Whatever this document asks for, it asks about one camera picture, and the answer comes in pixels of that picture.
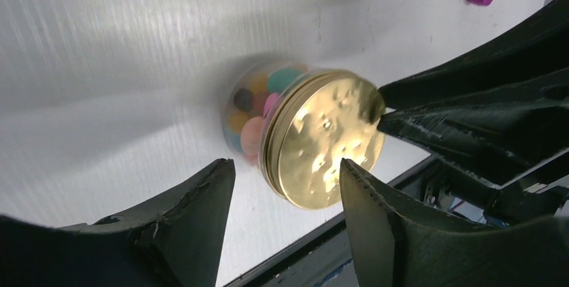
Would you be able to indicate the clear plastic cup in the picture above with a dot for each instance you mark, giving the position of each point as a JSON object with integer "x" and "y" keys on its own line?
{"x": 254, "y": 93}

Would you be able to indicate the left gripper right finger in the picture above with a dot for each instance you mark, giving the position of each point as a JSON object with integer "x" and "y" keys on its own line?
{"x": 397, "y": 240}

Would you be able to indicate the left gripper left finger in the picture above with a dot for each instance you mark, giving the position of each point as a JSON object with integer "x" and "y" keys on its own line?
{"x": 172, "y": 239}

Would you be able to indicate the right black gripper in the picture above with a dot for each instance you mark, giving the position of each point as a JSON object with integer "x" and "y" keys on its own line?
{"x": 509, "y": 123}

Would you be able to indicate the gold ring lid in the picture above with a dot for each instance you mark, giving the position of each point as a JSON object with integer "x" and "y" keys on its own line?
{"x": 321, "y": 118}

